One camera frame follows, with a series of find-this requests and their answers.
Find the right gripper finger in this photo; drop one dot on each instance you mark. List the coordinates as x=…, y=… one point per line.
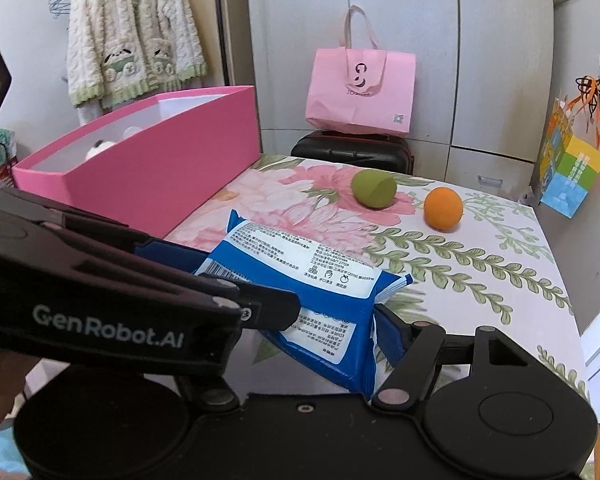
x=412, y=350

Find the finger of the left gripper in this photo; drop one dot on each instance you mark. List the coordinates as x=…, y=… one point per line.
x=176, y=256
x=266, y=308

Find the blue wet wipes pack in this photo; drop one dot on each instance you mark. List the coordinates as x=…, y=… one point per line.
x=335, y=332

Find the orange soft ball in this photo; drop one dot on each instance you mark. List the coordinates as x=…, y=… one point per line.
x=443, y=209

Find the green soft ball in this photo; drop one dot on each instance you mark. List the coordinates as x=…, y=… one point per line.
x=373, y=188

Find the pink storage box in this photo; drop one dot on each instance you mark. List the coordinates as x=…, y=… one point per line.
x=192, y=144

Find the floral tablecloth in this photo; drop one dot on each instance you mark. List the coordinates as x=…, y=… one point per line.
x=496, y=268

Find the white brown plush dog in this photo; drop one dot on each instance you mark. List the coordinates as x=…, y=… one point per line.
x=103, y=145

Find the black suitcase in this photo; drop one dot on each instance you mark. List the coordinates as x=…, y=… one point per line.
x=371, y=151

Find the cream green knit cardigan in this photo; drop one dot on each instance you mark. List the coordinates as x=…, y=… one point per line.
x=122, y=50

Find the pink paper shopping bag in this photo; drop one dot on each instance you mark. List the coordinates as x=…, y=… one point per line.
x=361, y=91

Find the colourful hanging gift bag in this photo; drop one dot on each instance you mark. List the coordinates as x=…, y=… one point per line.
x=569, y=161

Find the grey wardrobe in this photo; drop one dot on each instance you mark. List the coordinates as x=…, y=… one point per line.
x=465, y=82

